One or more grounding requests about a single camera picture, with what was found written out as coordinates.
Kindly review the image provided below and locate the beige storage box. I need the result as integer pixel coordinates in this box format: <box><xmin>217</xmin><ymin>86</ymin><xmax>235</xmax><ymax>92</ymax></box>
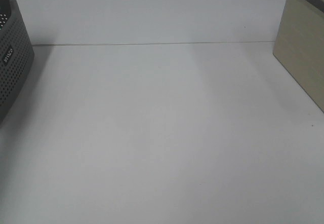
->
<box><xmin>273</xmin><ymin>0</ymin><xmax>323</xmax><ymax>110</ymax></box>

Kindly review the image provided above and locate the grey perforated laundry basket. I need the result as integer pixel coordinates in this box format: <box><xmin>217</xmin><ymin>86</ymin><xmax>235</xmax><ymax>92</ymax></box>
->
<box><xmin>1</xmin><ymin>0</ymin><xmax>34</xmax><ymax>122</ymax></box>

